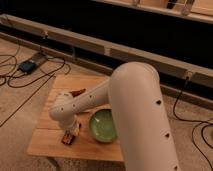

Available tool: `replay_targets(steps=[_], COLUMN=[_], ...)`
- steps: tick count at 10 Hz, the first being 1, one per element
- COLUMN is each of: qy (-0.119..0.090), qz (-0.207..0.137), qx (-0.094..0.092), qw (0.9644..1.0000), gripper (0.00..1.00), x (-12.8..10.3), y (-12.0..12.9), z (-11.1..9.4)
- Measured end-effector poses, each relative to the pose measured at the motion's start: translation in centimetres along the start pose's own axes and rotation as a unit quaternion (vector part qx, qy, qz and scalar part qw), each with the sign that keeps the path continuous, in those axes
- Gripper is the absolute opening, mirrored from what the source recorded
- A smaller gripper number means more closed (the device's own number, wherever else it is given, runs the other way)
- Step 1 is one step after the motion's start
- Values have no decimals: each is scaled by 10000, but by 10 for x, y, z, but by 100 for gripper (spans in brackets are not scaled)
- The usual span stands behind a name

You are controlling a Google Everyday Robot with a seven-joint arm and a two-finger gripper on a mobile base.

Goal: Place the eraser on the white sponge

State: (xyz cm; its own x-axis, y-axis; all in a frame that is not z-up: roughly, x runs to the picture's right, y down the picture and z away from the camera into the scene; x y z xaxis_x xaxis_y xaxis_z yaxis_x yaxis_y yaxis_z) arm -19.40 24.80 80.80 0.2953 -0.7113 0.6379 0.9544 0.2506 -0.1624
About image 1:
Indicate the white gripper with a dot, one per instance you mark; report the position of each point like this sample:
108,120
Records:
72,125

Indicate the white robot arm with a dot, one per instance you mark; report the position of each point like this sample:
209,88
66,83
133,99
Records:
134,95

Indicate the green bowl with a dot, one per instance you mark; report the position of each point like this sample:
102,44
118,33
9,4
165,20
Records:
102,127

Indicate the wooden table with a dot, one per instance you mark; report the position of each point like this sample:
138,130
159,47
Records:
46,139

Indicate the blue power box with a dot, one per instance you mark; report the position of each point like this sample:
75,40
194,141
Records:
27,67

